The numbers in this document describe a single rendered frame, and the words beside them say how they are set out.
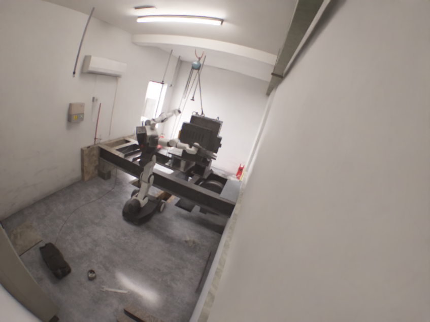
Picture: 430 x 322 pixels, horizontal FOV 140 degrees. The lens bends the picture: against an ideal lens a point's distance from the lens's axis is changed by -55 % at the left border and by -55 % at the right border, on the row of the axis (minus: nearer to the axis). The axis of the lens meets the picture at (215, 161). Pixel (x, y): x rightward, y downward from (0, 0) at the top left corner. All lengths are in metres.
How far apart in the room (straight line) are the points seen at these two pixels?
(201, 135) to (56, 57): 2.53
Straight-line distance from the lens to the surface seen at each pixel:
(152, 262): 2.34
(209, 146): 2.82
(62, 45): 2.96
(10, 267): 1.36
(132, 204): 2.57
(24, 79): 2.76
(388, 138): 0.29
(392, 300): 0.22
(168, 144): 2.00
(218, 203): 2.64
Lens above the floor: 1.94
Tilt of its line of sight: 19 degrees down
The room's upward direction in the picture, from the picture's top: 17 degrees clockwise
